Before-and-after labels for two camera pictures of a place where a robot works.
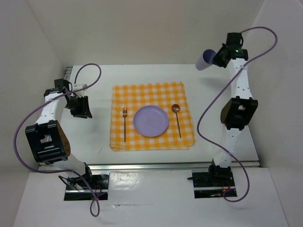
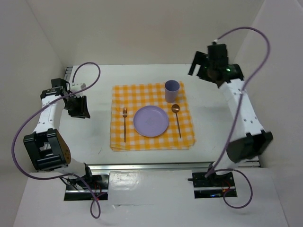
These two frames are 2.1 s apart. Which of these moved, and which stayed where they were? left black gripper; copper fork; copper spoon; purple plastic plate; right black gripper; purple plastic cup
Moved: right black gripper; purple plastic cup
Stayed: left black gripper; copper spoon; purple plastic plate; copper fork
